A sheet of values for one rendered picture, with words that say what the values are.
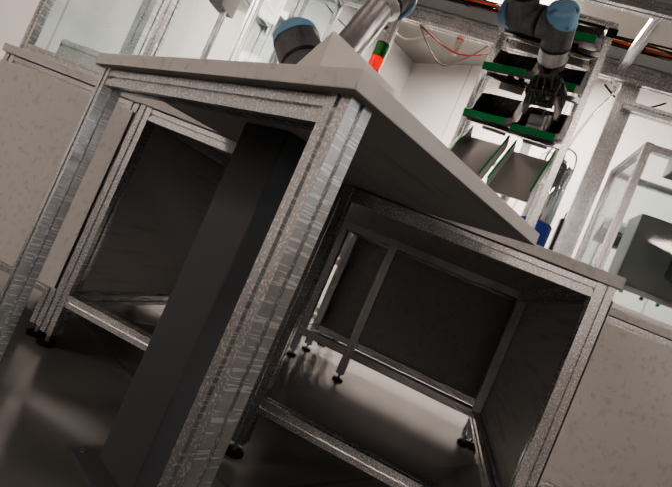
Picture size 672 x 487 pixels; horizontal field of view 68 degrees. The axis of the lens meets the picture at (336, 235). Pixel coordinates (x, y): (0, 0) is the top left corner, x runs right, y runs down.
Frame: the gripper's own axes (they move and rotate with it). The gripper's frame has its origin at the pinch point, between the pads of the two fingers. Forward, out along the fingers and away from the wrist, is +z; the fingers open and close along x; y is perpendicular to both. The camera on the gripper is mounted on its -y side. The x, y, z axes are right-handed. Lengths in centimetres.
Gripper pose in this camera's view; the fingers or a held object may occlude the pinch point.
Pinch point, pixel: (541, 113)
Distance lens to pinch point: 163.4
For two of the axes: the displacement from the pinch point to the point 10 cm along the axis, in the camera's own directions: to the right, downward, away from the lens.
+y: -5.0, 7.6, -4.3
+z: 1.6, 5.6, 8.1
